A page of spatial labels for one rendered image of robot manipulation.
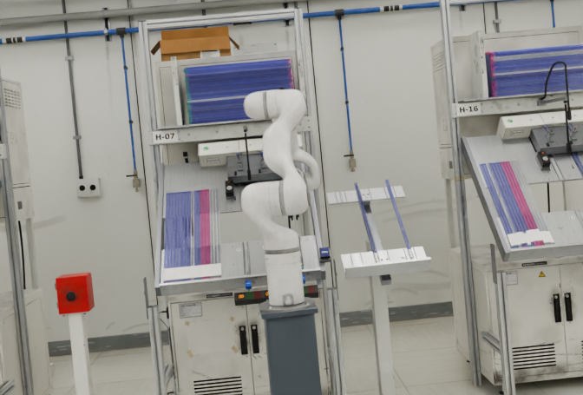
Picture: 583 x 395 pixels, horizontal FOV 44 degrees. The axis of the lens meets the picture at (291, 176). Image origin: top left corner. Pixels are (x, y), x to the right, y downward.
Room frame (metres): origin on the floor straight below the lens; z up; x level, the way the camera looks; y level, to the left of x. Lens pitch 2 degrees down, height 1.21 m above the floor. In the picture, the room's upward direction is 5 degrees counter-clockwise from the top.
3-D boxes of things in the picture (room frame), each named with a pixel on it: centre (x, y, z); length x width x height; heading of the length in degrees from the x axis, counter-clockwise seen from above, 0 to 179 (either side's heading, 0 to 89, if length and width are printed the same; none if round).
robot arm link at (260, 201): (2.44, 0.09, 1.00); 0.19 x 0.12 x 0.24; 84
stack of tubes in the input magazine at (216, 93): (3.46, 0.21, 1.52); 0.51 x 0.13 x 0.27; 92
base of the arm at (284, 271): (2.43, 0.05, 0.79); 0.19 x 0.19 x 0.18
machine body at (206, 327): (3.58, 0.27, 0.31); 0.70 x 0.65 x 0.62; 92
